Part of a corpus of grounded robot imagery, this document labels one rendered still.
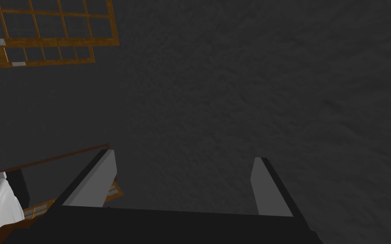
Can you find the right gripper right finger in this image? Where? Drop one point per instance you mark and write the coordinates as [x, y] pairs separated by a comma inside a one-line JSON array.
[[268, 189]]

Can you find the wooden lattice window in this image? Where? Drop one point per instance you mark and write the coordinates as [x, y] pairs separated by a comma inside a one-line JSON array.
[[43, 34]]

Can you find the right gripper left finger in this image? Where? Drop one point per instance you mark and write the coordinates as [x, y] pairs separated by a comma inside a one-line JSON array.
[[93, 184]]

